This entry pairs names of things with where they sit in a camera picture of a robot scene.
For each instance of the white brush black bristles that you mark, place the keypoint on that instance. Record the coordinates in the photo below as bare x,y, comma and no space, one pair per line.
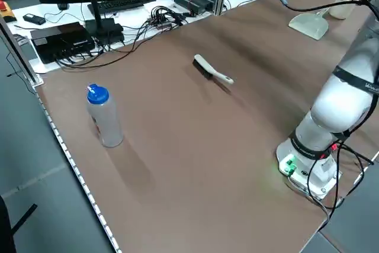
204,62

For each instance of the pale plastic dustpan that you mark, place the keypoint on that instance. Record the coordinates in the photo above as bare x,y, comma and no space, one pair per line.
308,25

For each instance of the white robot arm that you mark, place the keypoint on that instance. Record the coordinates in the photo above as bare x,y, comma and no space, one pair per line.
340,102

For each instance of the small beige bin with lid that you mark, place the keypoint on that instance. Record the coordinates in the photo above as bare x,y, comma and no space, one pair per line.
340,10

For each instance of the clear bottle blue cap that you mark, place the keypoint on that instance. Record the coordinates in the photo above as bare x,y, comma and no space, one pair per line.
108,122

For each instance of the black finned power supply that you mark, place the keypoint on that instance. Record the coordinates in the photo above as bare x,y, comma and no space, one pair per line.
192,1

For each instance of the black keyboard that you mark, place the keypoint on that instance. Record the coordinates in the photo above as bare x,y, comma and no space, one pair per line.
124,3

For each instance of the black flat electronics box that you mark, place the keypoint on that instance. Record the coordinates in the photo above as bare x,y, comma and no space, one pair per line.
59,39

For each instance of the black computer mouse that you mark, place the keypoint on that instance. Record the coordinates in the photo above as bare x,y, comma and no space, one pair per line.
62,6

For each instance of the black handheld remote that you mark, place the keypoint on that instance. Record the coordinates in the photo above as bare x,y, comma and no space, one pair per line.
34,19

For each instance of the red emergency stop button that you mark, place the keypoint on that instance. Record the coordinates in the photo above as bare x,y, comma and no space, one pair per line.
3,5

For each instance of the clear frame rail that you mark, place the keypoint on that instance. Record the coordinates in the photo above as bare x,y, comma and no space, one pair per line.
35,80

